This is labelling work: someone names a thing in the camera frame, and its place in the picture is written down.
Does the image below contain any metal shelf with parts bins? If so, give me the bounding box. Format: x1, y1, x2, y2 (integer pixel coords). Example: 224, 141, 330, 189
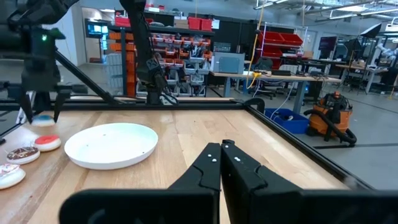
107, 7, 216, 98

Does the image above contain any small chocolate frosted donut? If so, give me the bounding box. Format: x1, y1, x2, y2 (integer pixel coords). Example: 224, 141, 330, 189
6, 146, 41, 166

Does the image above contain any black softbox light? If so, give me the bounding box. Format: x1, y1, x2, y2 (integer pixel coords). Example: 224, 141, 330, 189
359, 22, 383, 40

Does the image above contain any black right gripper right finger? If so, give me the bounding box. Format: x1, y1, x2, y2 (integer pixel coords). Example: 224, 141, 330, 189
220, 139, 398, 224

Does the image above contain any black aluminium frame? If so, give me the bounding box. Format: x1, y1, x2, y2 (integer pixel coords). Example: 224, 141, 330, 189
0, 51, 376, 191

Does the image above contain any yellow cable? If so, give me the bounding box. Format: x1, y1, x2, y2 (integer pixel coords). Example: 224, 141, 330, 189
245, 0, 266, 90

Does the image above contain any white round plate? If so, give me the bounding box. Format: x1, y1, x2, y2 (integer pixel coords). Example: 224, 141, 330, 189
63, 122, 159, 171

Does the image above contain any grey machine box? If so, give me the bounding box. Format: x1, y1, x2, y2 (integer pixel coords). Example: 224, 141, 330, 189
212, 52, 246, 75

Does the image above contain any small red frosted donut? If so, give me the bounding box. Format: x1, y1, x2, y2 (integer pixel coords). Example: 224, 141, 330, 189
33, 134, 62, 152

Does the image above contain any orange shop vacuum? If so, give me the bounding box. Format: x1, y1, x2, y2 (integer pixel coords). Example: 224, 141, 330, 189
303, 90, 358, 147

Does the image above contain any wall monitor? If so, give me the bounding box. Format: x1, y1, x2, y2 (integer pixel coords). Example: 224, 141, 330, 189
85, 19, 109, 40

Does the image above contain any black office chair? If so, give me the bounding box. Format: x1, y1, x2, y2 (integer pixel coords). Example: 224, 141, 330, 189
250, 57, 284, 101

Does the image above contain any wooden workbench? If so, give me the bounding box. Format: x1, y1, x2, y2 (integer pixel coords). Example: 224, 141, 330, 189
208, 70, 343, 115

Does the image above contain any light wooden table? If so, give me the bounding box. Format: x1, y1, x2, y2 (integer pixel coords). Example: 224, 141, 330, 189
335, 62, 389, 94

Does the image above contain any long white cable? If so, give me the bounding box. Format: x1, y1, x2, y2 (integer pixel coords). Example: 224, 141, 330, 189
269, 79, 298, 121

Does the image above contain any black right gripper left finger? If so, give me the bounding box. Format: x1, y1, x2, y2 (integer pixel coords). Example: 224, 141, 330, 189
58, 142, 222, 224

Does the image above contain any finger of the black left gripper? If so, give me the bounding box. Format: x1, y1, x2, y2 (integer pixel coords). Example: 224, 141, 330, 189
53, 89, 73, 123
17, 89, 35, 124

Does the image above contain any small blue frosted donut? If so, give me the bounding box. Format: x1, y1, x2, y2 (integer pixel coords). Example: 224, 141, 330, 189
30, 114, 57, 128

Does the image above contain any red bin rack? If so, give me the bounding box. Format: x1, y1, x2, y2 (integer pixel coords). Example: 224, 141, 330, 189
256, 30, 305, 70

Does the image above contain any purple screen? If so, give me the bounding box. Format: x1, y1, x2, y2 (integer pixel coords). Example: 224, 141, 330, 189
318, 35, 338, 53

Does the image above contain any small white donut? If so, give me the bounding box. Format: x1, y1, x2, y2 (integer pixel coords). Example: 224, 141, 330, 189
0, 163, 27, 190

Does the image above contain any blue plastic bin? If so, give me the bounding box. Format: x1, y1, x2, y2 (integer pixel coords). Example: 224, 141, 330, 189
264, 107, 310, 135

